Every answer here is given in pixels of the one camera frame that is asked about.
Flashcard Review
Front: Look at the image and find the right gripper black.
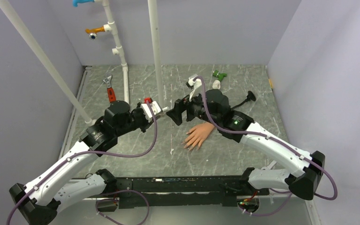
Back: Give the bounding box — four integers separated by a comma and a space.
166, 87, 220, 127

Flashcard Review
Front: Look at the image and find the white nail polish cap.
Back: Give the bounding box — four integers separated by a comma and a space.
162, 106, 170, 113

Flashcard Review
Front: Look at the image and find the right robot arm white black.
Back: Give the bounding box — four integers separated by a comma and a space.
167, 90, 325, 200

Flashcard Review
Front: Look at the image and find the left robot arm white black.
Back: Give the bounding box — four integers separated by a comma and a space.
9, 98, 163, 225

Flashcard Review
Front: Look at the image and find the mannequin hand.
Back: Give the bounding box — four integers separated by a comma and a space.
183, 122, 215, 151

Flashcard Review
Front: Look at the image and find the red adjustable wrench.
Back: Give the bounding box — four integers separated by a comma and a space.
103, 75, 116, 103

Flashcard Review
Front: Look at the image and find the green toy flashlight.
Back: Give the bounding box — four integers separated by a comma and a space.
212, 70, 227, 80

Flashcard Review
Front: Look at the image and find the black hand stand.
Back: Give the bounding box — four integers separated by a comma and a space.
231, 90, 256, 110

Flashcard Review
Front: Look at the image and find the orange faucet valve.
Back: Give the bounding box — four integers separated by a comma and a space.
85, 26, 105, 40

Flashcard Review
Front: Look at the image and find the blue faucet valve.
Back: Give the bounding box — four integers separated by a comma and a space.
72, 0, 95, 7

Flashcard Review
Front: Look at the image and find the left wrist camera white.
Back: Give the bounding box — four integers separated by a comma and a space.
141, 97, 164, 120

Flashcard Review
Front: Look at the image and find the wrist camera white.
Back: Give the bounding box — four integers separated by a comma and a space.
186, 74, 202, 101
141, 97, 164, 120

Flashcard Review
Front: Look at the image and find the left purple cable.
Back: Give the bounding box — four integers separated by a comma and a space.
6, 102, 158, 225

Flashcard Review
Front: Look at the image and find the purple cable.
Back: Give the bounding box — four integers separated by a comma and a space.
194, 76, 338, 218
6, 102, 158, 225

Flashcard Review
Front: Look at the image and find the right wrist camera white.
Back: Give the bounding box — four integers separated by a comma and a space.
186, 74, 202, 101

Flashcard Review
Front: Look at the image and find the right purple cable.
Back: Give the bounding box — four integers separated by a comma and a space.
194, 76, 338, 218

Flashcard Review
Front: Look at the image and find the white PVC pipe frame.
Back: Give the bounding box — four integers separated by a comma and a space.
0, 0, 165, 126

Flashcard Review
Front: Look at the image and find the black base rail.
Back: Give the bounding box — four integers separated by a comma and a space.
85, 175, 270, 209

